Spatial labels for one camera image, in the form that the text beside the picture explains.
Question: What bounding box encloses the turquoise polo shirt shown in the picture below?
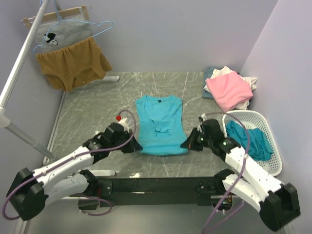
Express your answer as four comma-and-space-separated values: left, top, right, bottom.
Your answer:
136, 95, 188, 156

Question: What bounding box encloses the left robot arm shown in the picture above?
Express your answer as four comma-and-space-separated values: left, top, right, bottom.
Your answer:
2, 121, 142, 221

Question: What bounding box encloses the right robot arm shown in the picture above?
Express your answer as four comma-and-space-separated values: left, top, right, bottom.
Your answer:
181, 116, 301, 232

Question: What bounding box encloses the white laundry basket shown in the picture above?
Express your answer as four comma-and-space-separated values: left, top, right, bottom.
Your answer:
222, 110, 282, 176

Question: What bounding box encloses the black base beam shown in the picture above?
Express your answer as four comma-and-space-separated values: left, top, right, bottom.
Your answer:
83, 177, 226, 206

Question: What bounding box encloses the teal shirt in basket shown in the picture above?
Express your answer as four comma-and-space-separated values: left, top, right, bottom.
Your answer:
226, 120, 273, 161

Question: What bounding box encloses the pink folded shirt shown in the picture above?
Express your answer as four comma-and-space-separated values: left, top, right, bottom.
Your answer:
205, 71, 253, 112

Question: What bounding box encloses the grey-blue folded shirt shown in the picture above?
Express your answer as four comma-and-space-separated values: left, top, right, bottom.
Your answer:
202, 67, 215, 99

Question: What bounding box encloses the brown mustard shirt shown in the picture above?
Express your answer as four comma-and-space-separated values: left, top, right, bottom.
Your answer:
36, 37, 113, 92

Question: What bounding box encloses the white clothes rack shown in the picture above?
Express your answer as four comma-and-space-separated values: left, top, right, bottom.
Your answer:
0, 0, 120, 176

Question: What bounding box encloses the grey panda shirt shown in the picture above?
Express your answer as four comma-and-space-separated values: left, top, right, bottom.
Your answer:
35, 21, 93, 53

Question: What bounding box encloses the wooden clip hanger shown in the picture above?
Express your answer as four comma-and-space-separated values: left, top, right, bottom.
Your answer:
21, 5, 92, 29

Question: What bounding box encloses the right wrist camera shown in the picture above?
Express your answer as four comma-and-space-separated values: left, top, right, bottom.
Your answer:
198, 114, 207, 123

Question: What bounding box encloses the aluminium rail frame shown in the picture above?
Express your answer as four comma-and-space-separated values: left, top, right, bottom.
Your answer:
24, 156, 284, 200

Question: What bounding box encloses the light blue wire hanger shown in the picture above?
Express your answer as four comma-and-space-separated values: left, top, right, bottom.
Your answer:
32, 1, 114, 54

